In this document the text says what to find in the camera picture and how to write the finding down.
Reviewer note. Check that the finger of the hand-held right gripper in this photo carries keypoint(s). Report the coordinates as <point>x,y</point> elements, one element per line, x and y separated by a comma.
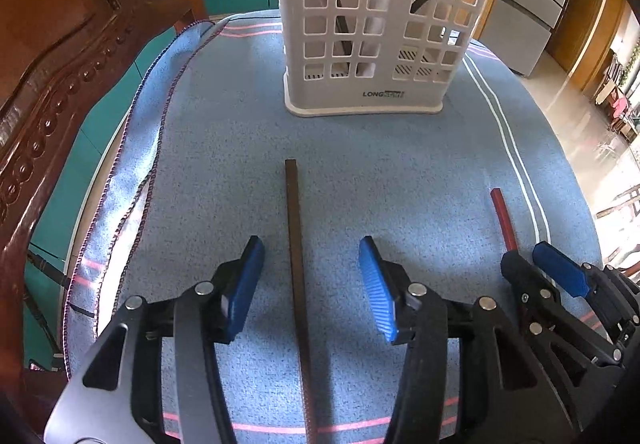
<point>560,266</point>
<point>530,284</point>

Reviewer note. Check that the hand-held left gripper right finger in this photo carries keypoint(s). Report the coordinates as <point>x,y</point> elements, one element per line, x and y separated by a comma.
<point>377,289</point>

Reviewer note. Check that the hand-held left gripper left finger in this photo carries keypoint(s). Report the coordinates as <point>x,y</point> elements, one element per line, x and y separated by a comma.
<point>245,284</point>

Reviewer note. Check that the brown wooden chopstick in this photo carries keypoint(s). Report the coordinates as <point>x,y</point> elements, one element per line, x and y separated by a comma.
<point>342,36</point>
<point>296,274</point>

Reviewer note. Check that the dark red chopstick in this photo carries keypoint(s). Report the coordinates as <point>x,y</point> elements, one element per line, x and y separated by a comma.
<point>502,216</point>

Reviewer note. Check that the white plastic utensil basket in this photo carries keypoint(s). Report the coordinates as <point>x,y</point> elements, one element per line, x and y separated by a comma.
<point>370,94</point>

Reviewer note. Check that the blue striped towel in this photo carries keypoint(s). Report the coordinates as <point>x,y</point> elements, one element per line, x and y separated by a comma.
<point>400,174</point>

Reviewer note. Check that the pink chair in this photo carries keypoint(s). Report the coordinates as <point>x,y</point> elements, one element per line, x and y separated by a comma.
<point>620,101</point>

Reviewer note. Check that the brown wooden door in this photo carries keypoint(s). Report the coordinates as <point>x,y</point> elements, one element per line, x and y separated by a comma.
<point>580,19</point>

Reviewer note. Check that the silver refrigerator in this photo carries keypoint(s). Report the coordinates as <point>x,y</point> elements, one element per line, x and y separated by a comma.
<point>530,9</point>

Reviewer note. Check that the carved brown wooden chair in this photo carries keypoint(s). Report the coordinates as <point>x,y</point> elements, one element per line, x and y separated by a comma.
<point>50,74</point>

